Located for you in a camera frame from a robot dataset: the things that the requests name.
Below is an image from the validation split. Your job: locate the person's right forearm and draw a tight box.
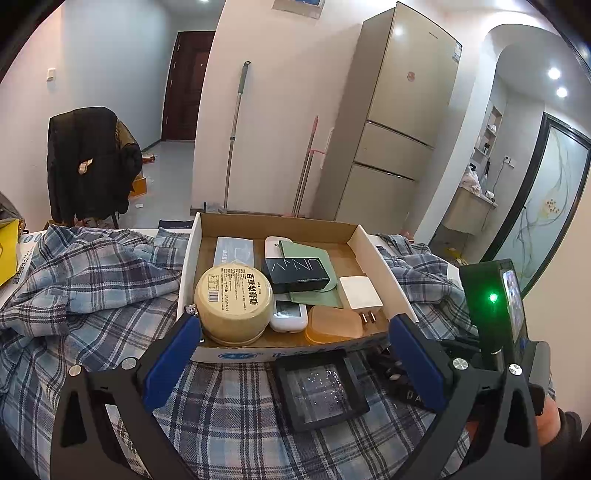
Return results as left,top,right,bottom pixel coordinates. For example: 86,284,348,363
551,408,585,446

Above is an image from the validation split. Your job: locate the wall niche shelf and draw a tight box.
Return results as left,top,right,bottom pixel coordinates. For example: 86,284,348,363
475,105,504,157

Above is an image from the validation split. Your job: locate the long black cosmetic box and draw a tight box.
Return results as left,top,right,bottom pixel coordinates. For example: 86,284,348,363
262,256,333,294

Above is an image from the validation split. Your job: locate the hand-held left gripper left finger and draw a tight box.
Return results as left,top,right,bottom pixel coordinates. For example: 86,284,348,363
50,313,202,480

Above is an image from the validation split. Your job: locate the black square display box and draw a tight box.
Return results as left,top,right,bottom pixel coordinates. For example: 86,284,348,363
274,349,371,433

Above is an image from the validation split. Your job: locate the wall electrical panel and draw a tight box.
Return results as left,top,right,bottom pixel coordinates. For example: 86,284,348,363
272,0,324,19

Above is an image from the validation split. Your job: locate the yellow envelope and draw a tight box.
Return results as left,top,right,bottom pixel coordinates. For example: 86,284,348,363
0,219,21,287

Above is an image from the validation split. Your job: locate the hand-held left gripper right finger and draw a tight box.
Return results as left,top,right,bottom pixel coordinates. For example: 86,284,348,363
388,313,542,480

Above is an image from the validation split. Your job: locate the blue plaid cloth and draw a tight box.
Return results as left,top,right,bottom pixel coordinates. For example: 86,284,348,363
0,224,481,480

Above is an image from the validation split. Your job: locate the grey bag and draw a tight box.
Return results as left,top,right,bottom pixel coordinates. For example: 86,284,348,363
0,191,24,222

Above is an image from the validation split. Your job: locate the green handle mop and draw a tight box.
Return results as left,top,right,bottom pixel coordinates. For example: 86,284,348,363
190,60,252,215

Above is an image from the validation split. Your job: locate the black jacket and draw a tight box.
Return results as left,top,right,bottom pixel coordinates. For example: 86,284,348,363
47,107,144,222

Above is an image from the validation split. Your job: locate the long grey box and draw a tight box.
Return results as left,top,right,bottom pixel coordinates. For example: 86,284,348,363
216,237,256,269

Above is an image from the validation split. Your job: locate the floral glass door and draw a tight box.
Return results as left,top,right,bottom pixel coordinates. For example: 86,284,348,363
480,112,591,298

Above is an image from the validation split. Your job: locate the white printed carton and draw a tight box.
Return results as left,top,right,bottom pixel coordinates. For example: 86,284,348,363
13,230,47,283

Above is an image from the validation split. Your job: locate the orange translucent plastic box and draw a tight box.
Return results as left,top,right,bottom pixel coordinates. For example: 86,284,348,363
305,305,363,344

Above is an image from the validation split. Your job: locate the shallow cardboard box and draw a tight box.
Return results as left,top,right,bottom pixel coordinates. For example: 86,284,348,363
177,211,419,365

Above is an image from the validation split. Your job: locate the white charger plug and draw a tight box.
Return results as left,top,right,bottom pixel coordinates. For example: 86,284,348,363
339,275,384,329

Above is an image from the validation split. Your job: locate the beige sink cabinet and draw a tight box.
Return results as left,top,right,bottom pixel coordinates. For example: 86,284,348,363
441,187,498,236

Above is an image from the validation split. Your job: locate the person's right hand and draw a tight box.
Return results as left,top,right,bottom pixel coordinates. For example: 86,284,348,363
537,394,566,446

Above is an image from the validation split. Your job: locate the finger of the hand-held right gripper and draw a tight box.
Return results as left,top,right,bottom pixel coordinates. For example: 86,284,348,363
365,346,409,388

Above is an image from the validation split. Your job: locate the white remote control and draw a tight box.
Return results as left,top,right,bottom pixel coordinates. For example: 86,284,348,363
264,236,309,333

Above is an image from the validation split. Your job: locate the round cream tin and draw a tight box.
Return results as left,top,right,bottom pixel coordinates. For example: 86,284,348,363
194,265,274,347

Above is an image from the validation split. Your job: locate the brown cloth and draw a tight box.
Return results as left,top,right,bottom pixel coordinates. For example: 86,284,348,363
115,117,140,149

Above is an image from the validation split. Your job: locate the green pouch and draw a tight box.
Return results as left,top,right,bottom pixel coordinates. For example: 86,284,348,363
279,241,345,309

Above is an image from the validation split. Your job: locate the red handle broom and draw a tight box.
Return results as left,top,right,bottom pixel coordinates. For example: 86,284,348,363
291,115,320,217

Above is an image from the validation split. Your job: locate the dark wooden door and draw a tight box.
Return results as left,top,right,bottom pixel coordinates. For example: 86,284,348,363
161,31,215,141

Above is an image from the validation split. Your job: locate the beige refrigerator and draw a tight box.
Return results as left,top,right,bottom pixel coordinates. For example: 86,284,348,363
311,1,464,222

